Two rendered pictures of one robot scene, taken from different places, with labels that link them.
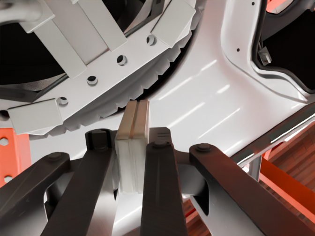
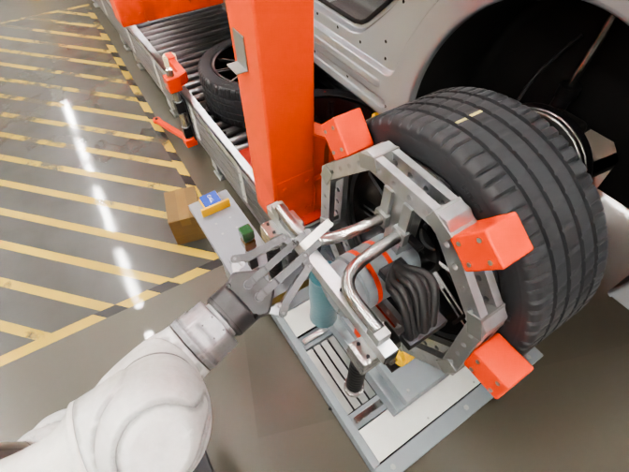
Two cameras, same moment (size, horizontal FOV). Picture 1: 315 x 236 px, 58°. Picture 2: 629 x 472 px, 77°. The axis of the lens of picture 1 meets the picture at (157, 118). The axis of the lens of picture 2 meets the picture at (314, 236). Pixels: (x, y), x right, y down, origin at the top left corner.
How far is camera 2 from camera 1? 70 cm
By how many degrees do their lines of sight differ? 87
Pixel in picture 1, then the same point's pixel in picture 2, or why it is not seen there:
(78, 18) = (395, 211)
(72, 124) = (477, 183)
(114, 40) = (387, 193)
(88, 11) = (386, 209)
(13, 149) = (460, 238)
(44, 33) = (403, 228)
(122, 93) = (441, 153)
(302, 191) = not seen: outside the picture
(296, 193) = not seen: outside the picture
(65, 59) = (405, 215)
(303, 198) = not seen: outside the picture
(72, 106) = (424, 206)
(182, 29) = (366, 155)
